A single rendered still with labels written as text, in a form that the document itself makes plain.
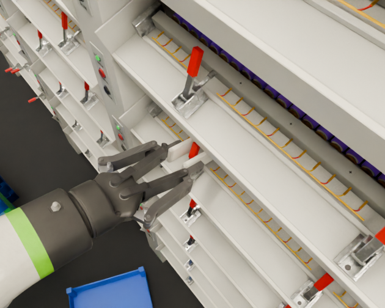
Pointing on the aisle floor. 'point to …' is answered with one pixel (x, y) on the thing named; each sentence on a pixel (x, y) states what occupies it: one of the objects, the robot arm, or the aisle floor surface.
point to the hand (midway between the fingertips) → (192, 153)
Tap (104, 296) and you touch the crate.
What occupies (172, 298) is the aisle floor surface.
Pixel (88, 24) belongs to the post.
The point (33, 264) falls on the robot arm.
